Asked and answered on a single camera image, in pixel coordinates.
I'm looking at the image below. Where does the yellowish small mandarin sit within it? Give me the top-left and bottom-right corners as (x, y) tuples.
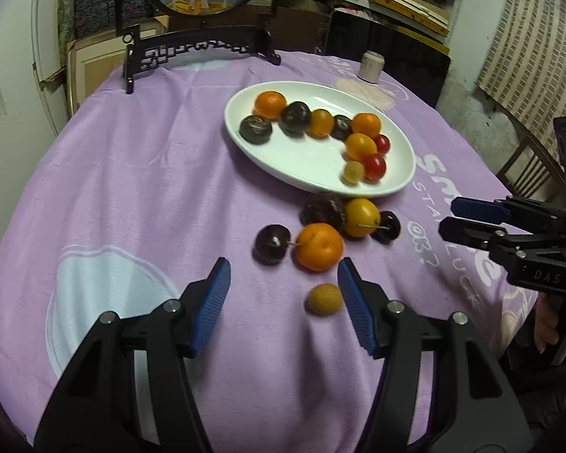
(343, 197), (381, 239)

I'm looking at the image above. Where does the beige framed panel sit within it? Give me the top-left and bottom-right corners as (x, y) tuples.
(66, 26), (171, 114)

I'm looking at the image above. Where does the beige woven wall mat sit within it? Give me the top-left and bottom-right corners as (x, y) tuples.
(474, 0), (566, 128)

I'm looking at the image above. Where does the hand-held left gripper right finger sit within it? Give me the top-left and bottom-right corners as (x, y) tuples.
(337, 257), (534, 453)

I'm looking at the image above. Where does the dark wrinkled date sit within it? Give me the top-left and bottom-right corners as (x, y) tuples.
(331, 114), (357, 141)

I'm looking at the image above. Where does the patterned painted canvas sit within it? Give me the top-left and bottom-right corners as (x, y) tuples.
(73, 0), (168, 39)

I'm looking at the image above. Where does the brown wooden board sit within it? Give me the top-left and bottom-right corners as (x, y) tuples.
(274, 2), (333, 52)

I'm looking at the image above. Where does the small orange mandarin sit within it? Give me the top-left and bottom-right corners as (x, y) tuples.
(308, 109), (335, 139)
(295, 223), (345, 273)
(254, 91), (288, 120)
(351, 112), (382, 137)
(344, 133), (378, 162)

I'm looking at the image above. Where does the dark cherry with stem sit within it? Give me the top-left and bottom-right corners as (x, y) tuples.
(254, 224), (303, 265)
(358, 211), (401, 243)

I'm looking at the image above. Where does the small tan longan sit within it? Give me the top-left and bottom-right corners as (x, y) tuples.
(342, 161), (365, 185)
(305, 284), (345, 316)

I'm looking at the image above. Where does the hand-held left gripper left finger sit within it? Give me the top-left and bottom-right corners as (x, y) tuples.
(33, 257), (232, 453)

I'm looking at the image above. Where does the white oval plate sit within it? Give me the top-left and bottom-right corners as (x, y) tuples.
(224, 82), (416, 199)

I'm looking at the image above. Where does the person's right hand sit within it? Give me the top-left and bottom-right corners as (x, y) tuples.
(533, 290), (566, 347)

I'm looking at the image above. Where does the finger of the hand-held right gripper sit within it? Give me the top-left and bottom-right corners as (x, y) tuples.
(438, 216), (509, 253)
(450, 196), (566, 230)

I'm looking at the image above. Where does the dark wooden chair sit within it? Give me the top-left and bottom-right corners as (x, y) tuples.
(497, 134), (566, 194)

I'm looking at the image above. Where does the purple printed blanket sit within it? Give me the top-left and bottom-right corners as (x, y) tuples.
(0, 49), (555, 453)

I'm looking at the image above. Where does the pale drink can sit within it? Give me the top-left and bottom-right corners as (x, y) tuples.
(358, 50), (384, 83)

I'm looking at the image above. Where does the dark brown water chestnut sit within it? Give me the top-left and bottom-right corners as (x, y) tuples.
(300, 193), (347, 234)
(280, 101), (312, 136)
(239, 114), (273, 145)

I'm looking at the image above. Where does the white leaning board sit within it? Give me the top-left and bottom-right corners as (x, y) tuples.
(31, 0), (74, 126)

